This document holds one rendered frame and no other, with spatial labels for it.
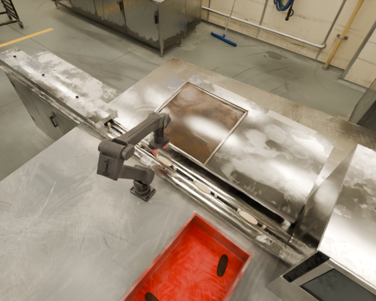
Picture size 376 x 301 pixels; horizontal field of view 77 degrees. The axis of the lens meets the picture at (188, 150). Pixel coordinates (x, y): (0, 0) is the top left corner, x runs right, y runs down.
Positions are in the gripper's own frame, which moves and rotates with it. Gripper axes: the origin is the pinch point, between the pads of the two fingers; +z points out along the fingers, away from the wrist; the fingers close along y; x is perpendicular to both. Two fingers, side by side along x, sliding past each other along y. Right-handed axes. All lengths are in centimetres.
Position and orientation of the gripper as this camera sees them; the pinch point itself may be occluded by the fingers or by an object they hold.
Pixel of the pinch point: (159, 151)
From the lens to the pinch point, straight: 136.6
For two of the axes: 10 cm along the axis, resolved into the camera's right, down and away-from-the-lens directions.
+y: -6.1, 5.7, -5.5
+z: -0.6, 6.6, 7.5
